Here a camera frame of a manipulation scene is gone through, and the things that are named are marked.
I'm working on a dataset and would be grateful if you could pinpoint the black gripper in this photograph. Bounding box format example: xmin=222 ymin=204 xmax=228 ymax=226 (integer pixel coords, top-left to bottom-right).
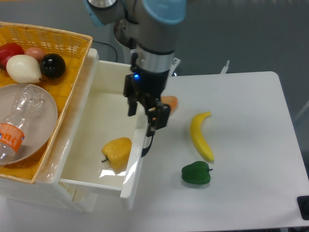
xmin=123 ymin=52 xmax=171 ymax=137

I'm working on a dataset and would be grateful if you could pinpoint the yellow bell pepper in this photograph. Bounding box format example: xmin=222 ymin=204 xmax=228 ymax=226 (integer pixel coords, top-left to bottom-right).
xmin=101 ymin=137 xmax=132 ymax=171

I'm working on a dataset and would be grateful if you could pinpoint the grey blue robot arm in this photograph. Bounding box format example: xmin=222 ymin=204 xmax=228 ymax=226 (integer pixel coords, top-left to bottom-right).
xmin=86 ymin=0 xmax=187 ymax=137

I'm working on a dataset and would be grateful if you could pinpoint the open white upper drawer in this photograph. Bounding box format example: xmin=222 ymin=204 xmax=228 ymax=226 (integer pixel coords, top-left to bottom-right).
xmin=60 ymin=60 xmax=148 ymax=210

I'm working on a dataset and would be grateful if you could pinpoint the green bell pepper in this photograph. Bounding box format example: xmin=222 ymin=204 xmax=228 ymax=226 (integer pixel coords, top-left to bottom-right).
xmin=182 ymin=161 xmax=212 ymax=185

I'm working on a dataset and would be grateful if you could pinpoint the yellow banana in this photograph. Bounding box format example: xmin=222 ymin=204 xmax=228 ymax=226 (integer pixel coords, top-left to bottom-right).
xmin=189 ymin=111 xmax=214 ymax=162

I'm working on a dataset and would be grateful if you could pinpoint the yellow wicker basket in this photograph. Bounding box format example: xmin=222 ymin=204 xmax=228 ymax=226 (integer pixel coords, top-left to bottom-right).
xmin=0 ymin=22 xmax=93 ymax=184

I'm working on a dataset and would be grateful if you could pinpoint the black round fruit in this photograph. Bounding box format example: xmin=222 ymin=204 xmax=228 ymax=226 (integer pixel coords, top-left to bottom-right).
xmin=40 ymin=53 xmax=66 ymax=79

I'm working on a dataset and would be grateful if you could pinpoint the pink peach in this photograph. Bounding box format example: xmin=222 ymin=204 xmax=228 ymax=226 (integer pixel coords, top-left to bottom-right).
xmin=24 ymin=47 xmax=46 ymax=62

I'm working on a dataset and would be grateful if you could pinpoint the white pear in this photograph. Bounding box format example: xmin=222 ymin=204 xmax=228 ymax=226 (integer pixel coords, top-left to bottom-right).
xmin=6 ymin=55 xmax=42 ymax=84

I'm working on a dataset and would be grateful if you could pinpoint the clear plastic bottle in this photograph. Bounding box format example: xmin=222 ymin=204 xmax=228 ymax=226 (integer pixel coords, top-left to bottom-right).
xmin=0 ymin=85 xmax=44 ymax=167

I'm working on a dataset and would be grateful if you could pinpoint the red apple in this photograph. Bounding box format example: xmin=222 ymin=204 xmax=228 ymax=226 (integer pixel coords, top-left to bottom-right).
xmin=0 ymin=43 xmax=24 ymax=70

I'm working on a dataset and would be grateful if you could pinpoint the black object at table edge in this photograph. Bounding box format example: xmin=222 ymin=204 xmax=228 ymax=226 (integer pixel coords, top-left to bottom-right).
xmin=297 ymin=195 xmax=309 ymax=220

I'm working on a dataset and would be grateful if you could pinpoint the black drawer handle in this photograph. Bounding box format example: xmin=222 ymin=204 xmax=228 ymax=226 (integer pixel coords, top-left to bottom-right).
xmin=141 ymin=133 xmax=155 ymax=158

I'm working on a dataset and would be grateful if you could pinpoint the black cable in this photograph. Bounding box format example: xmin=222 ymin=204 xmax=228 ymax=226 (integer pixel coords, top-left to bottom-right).
xmin=91 ymin=40 xmax=118 ymax=62

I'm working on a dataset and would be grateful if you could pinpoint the white table bracket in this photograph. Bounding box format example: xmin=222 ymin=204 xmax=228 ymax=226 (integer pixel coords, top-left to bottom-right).
xmin=169 ymin=57 xmax=181 ymax=76

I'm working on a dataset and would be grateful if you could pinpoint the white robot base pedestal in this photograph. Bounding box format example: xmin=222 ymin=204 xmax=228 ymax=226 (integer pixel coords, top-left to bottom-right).
xmin=113 ymin=19 xmax=139 ymax=64

